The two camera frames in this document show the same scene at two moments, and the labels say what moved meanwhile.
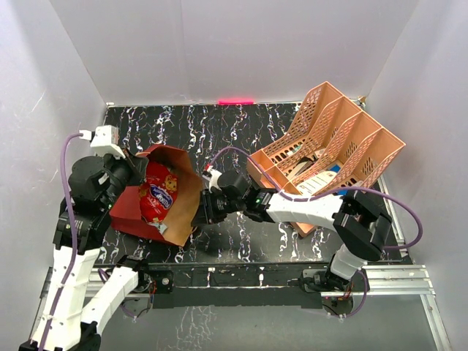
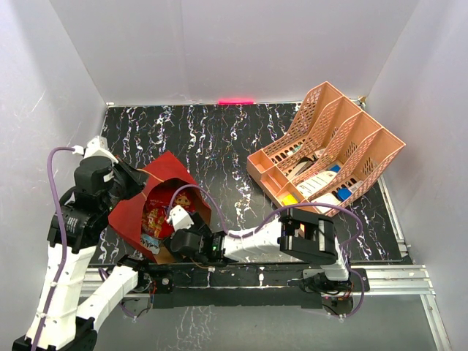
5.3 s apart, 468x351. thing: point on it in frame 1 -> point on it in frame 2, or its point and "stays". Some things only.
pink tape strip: (236, 102) stays
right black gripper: (207, 213) -> (199, 224)
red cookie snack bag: (158, 194) -> (155, 214)
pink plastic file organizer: (332, 147) stays
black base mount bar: (191, 286) stays
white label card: (311, 184) stays
